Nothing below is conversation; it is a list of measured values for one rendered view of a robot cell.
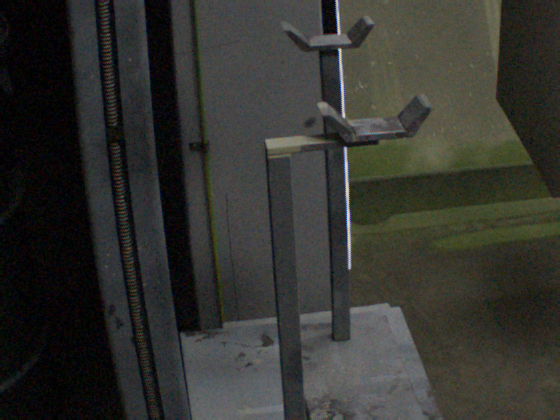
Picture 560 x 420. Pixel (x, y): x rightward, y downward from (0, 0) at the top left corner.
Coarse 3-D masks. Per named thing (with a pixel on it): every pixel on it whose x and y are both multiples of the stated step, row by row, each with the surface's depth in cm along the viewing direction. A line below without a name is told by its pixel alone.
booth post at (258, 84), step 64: (256, 0) 136; (320, 0) 137; (192, 64) 139; (256, 64) 140; (192, 128) 142; (256, 128) 143; (320, 128) 144; (192, 192) 146; (256, 192) 147; (320, 192) 148; (192, 256) 150; (256, 256) 151; (320, 256) 152
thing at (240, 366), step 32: (320, 320) 119; (192, 352) 114; (224, 352) 114; (256, 352) 114; (416, 352) 112; (192, 384) 109; (224, 384) 109; (256, 384) 109; (416, 384) 107; (192, 416) 105; (224, 416) 104; (256, 416) 104
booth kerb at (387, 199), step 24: (456, 168) 295; (480, 168) 295; (504, 168) 296; (528, 168) 297; (360, 192) 294; (384, 192) 294; (408, 192) 295; (432, 192) 296; (456, 192) 297; (480, 192) 298; (504, 192) 299; (528, 192) 300; (360, 216) 296; (384, 216) 297
